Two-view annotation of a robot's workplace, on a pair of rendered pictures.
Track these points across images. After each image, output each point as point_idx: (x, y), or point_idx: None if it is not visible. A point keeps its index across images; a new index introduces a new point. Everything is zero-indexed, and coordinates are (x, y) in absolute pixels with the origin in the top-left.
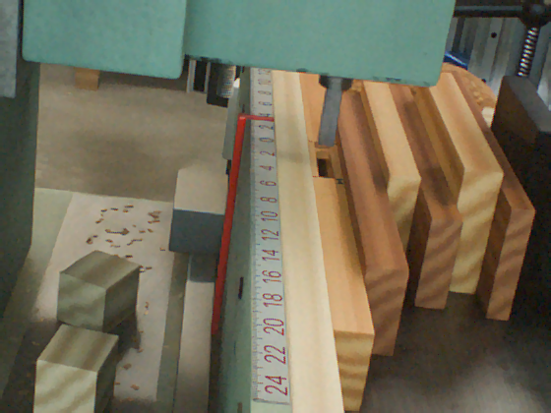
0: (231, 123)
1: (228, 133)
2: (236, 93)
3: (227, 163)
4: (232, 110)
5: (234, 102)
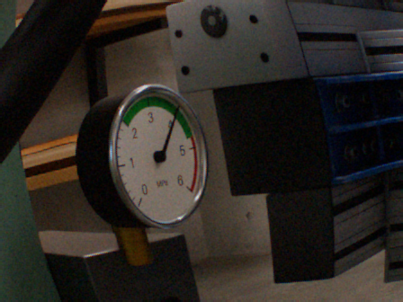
0: (175, 44)
1: (175, 57)
2: (170, 12)
3: (216, 111)
4: (172, 30)
5: (171, 21)
